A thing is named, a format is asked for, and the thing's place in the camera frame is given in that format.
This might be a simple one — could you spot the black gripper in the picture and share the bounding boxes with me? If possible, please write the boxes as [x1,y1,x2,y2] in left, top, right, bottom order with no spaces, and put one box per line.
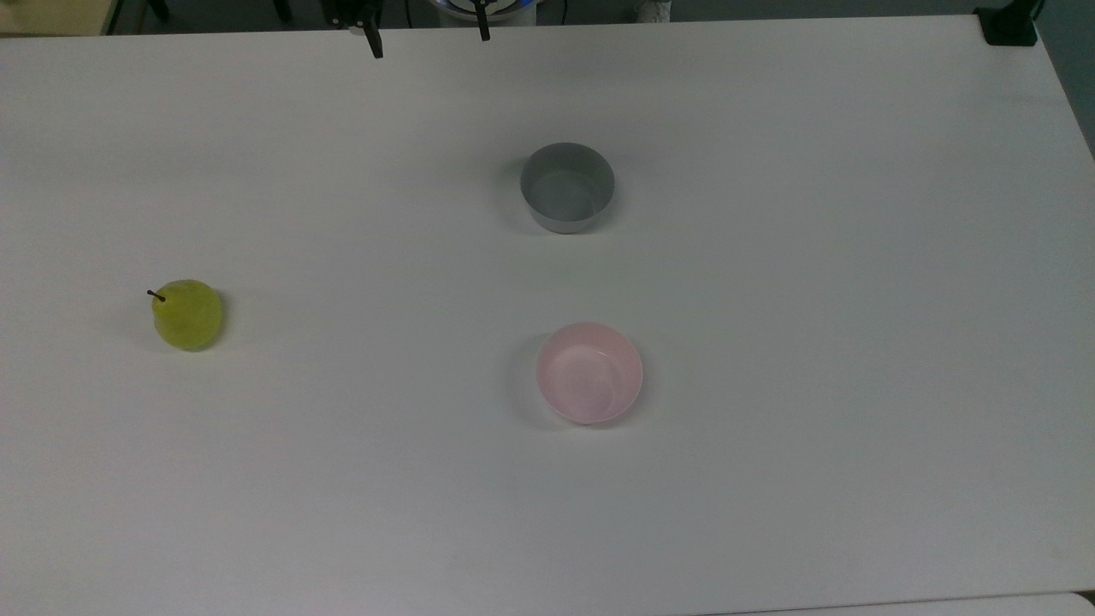
[323,0,493,60]

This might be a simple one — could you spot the green yellow pear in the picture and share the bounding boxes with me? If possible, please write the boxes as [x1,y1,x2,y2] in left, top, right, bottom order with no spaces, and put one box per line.
[146,279,225,352]

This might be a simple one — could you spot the grey bowl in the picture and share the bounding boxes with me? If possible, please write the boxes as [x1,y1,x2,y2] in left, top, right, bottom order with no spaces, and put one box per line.
[519,142,616,234]

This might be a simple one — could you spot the pink bowl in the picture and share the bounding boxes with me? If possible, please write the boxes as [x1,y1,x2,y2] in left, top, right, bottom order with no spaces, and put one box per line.
[536,322,644,426]

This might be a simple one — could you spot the light wooden board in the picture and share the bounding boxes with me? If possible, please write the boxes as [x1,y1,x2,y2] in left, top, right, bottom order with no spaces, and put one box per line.
[0,0,118,37]

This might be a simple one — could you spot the black table clamp mount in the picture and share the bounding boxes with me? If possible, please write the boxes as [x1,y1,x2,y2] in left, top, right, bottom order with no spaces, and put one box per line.
[974,0,1045,47]

